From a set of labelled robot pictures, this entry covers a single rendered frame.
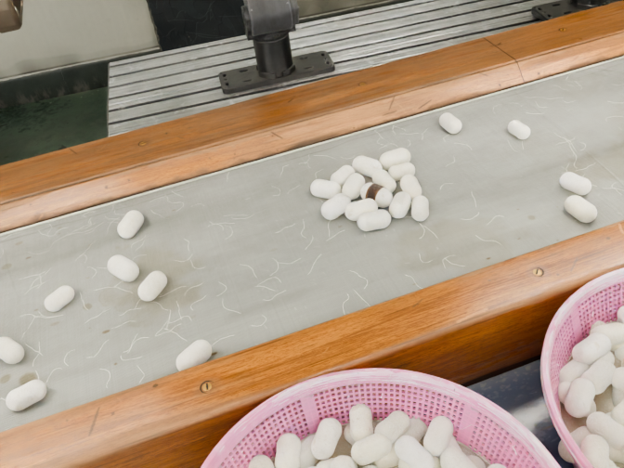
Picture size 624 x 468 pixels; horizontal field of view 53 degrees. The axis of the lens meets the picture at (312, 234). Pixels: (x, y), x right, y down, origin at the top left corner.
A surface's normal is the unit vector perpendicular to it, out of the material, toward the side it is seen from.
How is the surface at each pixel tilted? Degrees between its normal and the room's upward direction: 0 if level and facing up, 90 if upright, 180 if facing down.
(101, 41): 89
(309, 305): 0
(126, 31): 89
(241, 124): 0
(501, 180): 0
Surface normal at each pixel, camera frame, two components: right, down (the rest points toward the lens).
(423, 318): -0.11, -0.75
